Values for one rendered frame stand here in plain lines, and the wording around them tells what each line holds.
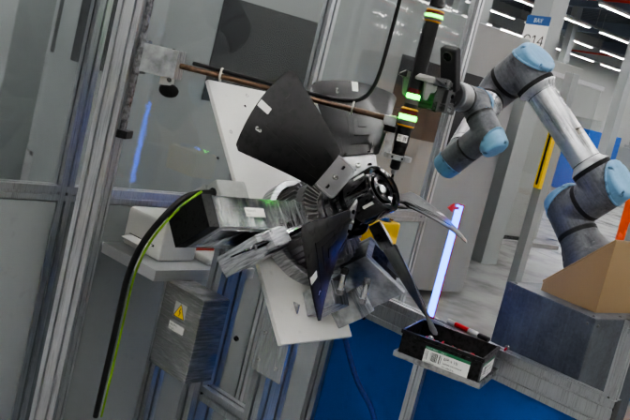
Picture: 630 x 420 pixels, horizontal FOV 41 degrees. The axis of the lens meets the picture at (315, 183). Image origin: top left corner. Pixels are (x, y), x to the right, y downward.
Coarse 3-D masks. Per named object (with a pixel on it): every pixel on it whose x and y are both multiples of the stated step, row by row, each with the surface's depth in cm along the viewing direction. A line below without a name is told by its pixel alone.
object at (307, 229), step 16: (304, 224) 168; (320, 224) 173; (336, 224) 179; (304, 240) 168; (320, 240) 173; (336, 240) 180; (320, 256) 173; (336, 256) 184; (320, 272) 174; (320, 304) 176; (320, 320) 177
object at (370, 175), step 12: (372, 168) 195; (360, 180) 193; (372, 180) 194; (384, 180) 198; (348, 192) 195; (360, 192) 192; (372, 192) 191; (396, 192) 199; (324, 204) 197; (336, 204) 198; (348, 204) 194; (360, 204) 193; (372, 204) 191; (384, 204) 193; (396, 204) 196; (360, 216) 194; (372, 216) 194; (384, 216) 195; (360, 228) 201
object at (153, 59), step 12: (144, 48) 206; (156, 48) 206; (168, 48) 211; (144, 60) 207; (156, 60) 206; (168, 60) 206; (180, 60) 208; (144, 72) 212; (156, 72) 207; (168, 72) 206; (180, 72) 211
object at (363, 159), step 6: (354, 156) 206; (360, 156) 206; (366, 156) 205; (372, 156) 205; (354, 162) 205; (360, 162) 205; (366, 162) 204; (372, 162) 204; (354, 168) 204; (360, 168) 204; (366, 168) 204; (354, 174) 203
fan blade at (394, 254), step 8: (392, 248) 196; (392, 256) 199; (400, 256) 192; (392, 264) 203; (400, 264) 196; (400, 272) 200; (408, 272) 190; (408, 280) 196; (408, 288) 202; (416, 288) 189; (416, 296) 196; (416, 304) 205; (424, 304) 191; (424, 312) 186; (432, 328) 187
